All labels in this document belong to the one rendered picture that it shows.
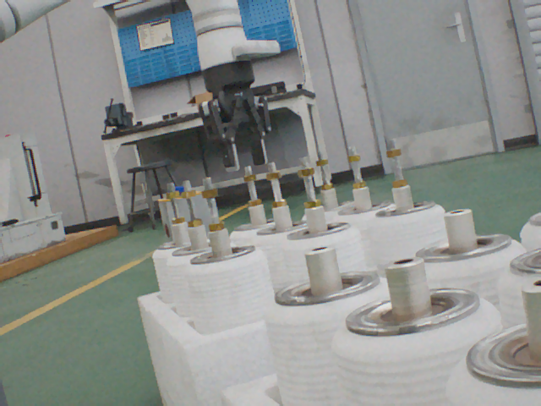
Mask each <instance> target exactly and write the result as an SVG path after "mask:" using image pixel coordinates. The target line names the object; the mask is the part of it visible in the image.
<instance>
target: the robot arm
mask: <svg viewBox="0 0 541 406"><path fill-rule="evenodd" d="M71 1H73V0H0V44H1V43H3V41H5V40H6V39H8V38H9V37H11V36H13V35H15V34H16V33H18V32H20V31H21V30H22V29H24V28H25V27H26V26H27V25H29V24H30V23H32V22H34V21H35V20H37V19H39V18H40V17H42V16H43V15H45V14H48V13H50V11H52V10H53V9H55V8H58V7H60V6H62V5H64V4H65V3H68V2H71ZM185 1H186V3H187V4H188V6H189V8H190V10H191V12H192V15H193V21H194V28H195V32H196V36H197V41H198V51H199V60H200V64H201V68H202V73H203V77H204V82H205V88H206V90H207V91H208V92H210V93H212V100H211V101H205V102H201V103H200V104H199V113H200V116H201V118H202V122H203V125H204V129H205V134H206V137H207V140H208V142H209V144H216V145H218V146H220V149H221V156H222V160H223V165H224V167H225V169H226V170H227V172H228V173H230V172H235V170H239V169H240V162H239V159H238V154H237V150H236V146H235V145H233V144H232V143H233V142H234V135H235V130H236V128H238V125H239V126H240V128H241V129H244V132H245V133H246V135H247V136H248V138H249V140H252V141H250V142H249V147H250V151H252V156H253V161H254V165H255V166H259V165H263V164H266V163H267V162H268V161H267V153H266V148H265V140H263V139H264V138H265V136H266V135H267V134H269V133H270V132H271V122H270V115H269V109H268V103H267V97H266V95H262V96H254V94H253V92H252V90H251V85H252V84H253V83H254V82H255V77H254V70H253V65H252V61H251V59H252V58H268V57H273V56H275V55H279V53H281V50H280V46H278V43H277V42H276V41H247V38H246V36H245V35H244V33H243V27H242V23H241V19H240V14H239V10H238V4H237V1H236V0H185ZM251 118H252V119H253V120H250V119H251ZM261 119H263V125H264V126H262V127H261V125H260V121H261ZM212 125H215V127H216V134H214V132H213V129H212ZM250 127H254V132H253V130H252V128H250ZM226 132H227V135H226Z"/></svg>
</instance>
